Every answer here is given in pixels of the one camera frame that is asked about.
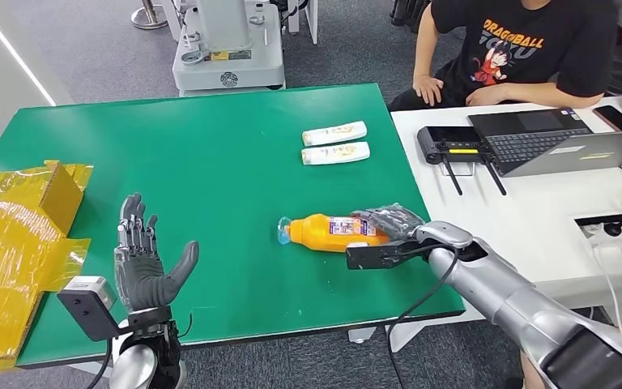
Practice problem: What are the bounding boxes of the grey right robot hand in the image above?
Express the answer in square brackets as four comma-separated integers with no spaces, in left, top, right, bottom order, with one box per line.
[350,203,428,242]

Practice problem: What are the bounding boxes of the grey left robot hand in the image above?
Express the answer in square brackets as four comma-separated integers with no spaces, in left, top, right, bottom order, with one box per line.
[113,193,200,314]

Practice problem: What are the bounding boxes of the orange bottle with printed label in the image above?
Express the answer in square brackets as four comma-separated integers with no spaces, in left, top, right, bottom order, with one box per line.
[277,213,393,254]

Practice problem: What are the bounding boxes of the white tube bottle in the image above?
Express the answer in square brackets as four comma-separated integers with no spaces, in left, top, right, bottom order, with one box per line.
[301,120,369,147]
[300,141,371,166]

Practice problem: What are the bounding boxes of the black remote controller with antennas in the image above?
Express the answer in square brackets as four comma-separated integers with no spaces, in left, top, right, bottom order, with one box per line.
[417,125,508,197]

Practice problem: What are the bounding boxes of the yellow taped cardboard box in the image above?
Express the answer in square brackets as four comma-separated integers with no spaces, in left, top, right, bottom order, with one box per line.
[0,160,95,375]

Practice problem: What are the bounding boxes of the grey open laptop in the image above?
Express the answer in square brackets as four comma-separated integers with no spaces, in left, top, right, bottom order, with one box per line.
[467,107,622,178]

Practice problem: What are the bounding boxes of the person's bare leg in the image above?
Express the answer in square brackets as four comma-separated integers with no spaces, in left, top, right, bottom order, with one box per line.
[518,328,622,389]

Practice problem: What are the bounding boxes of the person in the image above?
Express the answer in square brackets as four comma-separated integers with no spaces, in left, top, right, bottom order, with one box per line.
[388,0,620,111]

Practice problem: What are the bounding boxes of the black smartphone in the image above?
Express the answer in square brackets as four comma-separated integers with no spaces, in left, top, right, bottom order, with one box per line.
[592,105,622,133]

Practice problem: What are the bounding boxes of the metal stanchion base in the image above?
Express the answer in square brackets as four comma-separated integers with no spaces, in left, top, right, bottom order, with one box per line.
[130,0,169,31]

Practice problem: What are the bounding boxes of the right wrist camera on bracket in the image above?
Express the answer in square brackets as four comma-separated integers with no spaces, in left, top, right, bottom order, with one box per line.
[345,238,430,271]

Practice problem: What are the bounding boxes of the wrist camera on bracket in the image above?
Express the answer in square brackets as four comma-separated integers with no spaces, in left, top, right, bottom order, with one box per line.
[56,276,130,343]
[345,238,430,271]

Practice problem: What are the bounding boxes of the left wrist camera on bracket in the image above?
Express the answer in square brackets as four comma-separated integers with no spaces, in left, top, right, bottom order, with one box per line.
[56,276,130,343]

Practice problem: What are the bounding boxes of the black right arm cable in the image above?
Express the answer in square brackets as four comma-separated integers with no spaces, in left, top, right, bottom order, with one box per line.
[386,246,461,389]

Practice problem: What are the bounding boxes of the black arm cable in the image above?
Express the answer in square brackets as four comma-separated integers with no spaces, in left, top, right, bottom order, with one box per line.
[386,246,461,389]
[85,338,114,389]

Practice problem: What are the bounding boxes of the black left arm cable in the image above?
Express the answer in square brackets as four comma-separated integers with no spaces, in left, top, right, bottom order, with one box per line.
[85,338,114,389]

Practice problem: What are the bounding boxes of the white cable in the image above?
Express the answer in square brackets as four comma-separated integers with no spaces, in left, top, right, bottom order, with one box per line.
[591,236,622,336]

